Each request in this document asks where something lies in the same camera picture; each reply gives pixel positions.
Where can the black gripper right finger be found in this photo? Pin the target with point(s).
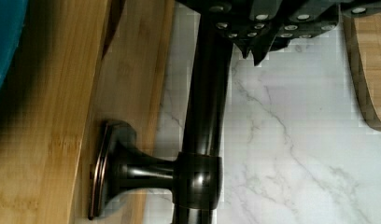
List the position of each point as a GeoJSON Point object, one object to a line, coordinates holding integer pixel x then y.
{"type": "Point", "coordinates": [285, 20]}

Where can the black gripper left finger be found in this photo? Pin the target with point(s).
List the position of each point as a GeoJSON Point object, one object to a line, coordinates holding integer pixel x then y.
{"type": "Point", "coordinates": [250, 24]}

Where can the wooden drawer with dark handle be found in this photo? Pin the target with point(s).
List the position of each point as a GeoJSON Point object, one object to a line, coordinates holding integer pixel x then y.
{"type": "Point", "coordinates": [79, 108]}

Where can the wooden board with dark rim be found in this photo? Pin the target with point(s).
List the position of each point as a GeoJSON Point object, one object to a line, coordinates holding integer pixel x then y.
{"type": "Point", "coordinates": [363, 47]}

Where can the teal blue object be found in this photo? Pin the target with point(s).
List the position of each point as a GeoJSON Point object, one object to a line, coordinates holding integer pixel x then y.
{"type": "Point", "coordinates": [12, 15]}

